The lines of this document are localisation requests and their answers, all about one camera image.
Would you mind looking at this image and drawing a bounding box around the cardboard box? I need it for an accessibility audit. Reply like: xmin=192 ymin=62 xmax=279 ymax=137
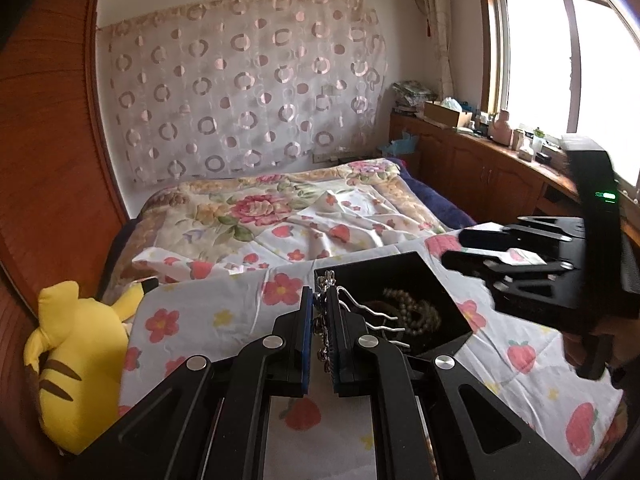
xmin=423 ymin=100 xmax=474 ymax=129

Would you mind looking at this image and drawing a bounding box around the floral quilt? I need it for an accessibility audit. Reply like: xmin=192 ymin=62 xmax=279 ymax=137
xmin=102 ymin=157 xmax=451 ymax=288

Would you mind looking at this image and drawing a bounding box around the white window curtain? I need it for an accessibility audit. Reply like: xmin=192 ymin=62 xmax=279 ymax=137
xmin=416 ymin=0 xmax=455 ymax=103

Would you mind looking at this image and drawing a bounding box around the pink bottle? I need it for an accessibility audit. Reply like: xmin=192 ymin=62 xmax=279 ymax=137
xmin=487 ymin=109 xmax=513 ymax=145

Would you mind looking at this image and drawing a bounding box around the wooden-framed window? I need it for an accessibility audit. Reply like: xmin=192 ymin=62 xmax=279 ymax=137
xmin=475 ymin=0 xmax=640 ymax=188

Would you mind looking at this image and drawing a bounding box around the black jewelry box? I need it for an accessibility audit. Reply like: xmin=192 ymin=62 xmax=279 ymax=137
xmin=313 ymin=251 xmax=474 ymax=361

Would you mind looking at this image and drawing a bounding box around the pile of folded cloths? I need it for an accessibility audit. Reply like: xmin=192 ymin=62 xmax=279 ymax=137
xmin=391 ymin=79 xmax=437 ymax=114

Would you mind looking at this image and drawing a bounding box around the white flower-print bed sheet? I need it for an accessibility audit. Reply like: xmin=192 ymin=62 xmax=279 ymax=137
xmin=119 ymin=195 xmax=628 ymax=478

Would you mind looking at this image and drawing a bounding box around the dark blue blanket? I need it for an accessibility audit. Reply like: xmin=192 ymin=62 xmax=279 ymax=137
xmin=387 ymin=157 xmax=477 ymax=233

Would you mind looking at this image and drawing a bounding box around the yellow plush toy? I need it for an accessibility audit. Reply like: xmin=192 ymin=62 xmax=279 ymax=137
xmin=23 ymin=278 xmax=161 ymax=457

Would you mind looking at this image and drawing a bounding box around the white small container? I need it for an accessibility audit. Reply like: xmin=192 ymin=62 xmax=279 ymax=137
xmin=514 ymin=128 xmax=537 ymax=162

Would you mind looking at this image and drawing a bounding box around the wooden headboard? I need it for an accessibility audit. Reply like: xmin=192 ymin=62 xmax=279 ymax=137
xmin=0 ymin=0 xmax=132 ymax=480

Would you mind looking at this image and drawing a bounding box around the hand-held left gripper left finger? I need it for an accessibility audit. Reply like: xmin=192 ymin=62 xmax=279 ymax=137
xmin=65 ymin=286 xmax=315 ymax=480

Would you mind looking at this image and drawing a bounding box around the blue plastic bag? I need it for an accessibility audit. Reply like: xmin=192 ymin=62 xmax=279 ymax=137
xmin=376 ymin=130 xmax=419 ymax=157

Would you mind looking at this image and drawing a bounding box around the pearl bead bracelet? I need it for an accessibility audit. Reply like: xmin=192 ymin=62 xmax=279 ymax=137
xmin=382 ymin=287 xmax=442 ymax=337

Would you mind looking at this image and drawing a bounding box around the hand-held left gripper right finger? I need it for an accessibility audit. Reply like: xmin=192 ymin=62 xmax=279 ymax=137
xmin=326 ymin=299 xmax=586 ymax=480

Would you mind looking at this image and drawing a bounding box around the wooden side cabinet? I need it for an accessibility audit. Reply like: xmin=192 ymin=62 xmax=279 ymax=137
xmin=389 ymin=110 xmax=640 ymax=261

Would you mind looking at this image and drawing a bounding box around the sheer circle-pattern curtain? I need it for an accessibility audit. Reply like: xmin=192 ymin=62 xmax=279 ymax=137
xmin=96 ymin=0 xmax=390 ymax=192

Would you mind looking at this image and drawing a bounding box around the wall power strip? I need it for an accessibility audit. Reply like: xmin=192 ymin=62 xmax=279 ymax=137
xmin=312 ymin=149 xmax=353 ymax=164

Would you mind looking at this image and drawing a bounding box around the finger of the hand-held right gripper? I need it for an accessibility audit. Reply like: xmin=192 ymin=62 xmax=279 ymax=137
xmin=459 ymin=216 xmax=586 ymax=255
xmin=441 ymin=248 xmax=587 ymax=313

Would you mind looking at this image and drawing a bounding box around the silver hair comb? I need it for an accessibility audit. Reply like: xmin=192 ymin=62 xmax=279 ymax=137
xmin=314 ymin=269 xmax=412 ymax=386

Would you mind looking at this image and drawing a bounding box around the person's right hand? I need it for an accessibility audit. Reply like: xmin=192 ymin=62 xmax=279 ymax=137
xmin=562 ymin=331 xmax=595 ymax=369

